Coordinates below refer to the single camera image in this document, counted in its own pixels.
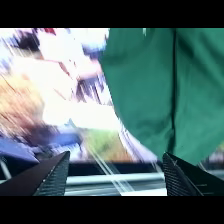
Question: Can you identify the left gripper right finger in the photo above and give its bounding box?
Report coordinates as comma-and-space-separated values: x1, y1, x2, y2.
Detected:
162, 152, 224, 197

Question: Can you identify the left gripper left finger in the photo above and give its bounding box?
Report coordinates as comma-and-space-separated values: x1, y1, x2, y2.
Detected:
0, 150, 71, 197

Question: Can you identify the green T-shirt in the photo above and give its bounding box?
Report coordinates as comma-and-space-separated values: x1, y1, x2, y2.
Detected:
99, 27, 224, 166

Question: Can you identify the silver frame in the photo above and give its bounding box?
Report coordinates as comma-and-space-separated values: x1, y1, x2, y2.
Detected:
0, 157, 224, 197

